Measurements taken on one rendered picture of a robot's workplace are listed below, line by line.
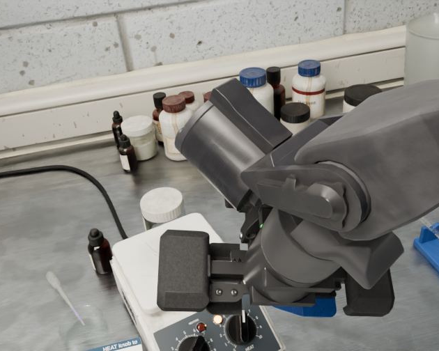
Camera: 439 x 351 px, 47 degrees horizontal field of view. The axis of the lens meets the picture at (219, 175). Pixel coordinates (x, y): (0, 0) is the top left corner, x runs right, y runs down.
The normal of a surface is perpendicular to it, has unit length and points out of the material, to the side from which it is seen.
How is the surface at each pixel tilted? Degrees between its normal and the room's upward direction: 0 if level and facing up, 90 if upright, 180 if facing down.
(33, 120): 90
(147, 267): 0
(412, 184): 71
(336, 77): 90
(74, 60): 90
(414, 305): 0
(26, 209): 0
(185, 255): 30
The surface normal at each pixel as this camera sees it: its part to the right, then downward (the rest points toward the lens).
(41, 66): 0.21, 0.55
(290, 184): -0.67, -0.28
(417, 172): -0.34, 0.28
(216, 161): -0.56, 0.27
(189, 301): 0.11, 0.29
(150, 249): -0.09, -0.81
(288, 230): 0.15, -0.47
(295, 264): -0.49, 0.73
